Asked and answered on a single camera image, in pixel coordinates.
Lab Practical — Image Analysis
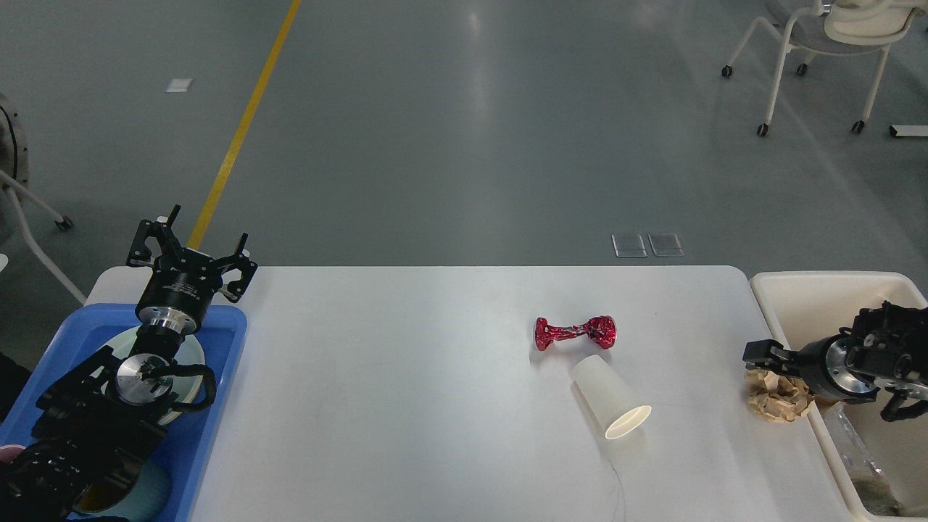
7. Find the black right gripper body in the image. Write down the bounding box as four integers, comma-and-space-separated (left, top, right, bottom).
795, 335, 879, 404

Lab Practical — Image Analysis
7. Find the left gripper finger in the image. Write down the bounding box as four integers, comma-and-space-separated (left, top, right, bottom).
213, 233, 258, 303
126, 204, 183, 272

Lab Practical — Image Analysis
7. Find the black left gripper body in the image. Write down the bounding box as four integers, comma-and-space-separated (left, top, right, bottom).
135, 250, 222, 335

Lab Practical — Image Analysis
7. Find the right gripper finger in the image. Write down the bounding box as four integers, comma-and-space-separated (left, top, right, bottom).
743, 339, 801, 376

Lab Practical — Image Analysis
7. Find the brown paper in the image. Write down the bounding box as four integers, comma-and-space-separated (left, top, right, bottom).
745, 369, 814, 423

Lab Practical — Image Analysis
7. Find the green plate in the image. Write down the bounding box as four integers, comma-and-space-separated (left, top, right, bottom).
105, 326, 206, 425

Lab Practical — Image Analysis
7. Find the aluminium foil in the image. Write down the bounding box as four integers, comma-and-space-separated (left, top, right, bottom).
822, 402, 900, 516

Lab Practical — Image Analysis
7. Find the white paper cup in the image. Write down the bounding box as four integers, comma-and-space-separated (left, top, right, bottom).
571, 355, 653, 440

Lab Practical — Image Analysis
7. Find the red foil candy wrapper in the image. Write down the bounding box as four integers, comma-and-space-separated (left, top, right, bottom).
534, 316, 617, 352

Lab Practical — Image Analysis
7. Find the teal mug yellow inside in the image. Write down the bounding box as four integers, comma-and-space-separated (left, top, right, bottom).
74, 460, 172, 521

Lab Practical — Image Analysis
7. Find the pink mug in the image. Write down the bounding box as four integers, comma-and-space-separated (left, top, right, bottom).
0, 444, 25, 465

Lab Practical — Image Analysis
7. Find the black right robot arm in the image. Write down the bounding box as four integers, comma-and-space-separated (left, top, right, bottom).
742, 301, 927, 422

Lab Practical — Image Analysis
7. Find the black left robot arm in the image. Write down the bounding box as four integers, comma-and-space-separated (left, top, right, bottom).
2, 205, 257, 521

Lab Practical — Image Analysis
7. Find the cream plastic bin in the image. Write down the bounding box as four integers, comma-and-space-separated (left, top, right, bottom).
751, 271, 927, 521

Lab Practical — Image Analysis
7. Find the white floor tag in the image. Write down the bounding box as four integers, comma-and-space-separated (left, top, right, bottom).
165, 78, 194, 94

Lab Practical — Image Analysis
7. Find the grey floor plate right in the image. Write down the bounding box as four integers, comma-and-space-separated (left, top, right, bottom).
647, 233, 685, 257

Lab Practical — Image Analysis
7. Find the grey floor plate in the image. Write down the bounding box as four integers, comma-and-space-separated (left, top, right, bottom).
612, 233, 647, 259
647, 233, 685, 257

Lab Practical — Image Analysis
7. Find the blue plastic tray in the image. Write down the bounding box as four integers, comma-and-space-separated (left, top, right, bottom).
0, 304, 249, 522

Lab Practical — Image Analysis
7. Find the white chair left edge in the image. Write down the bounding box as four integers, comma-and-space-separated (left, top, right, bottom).
1, 95, 86, 305

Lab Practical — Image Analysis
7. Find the grey floor plate left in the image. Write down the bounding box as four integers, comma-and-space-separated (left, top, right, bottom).
612, 233, 647, 259

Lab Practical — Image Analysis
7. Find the white bar on floor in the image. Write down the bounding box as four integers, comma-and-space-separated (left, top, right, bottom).
889, 123, 928, 138

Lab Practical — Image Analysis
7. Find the white rolling chair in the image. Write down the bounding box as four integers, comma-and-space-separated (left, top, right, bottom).
721, 1, 926, 138

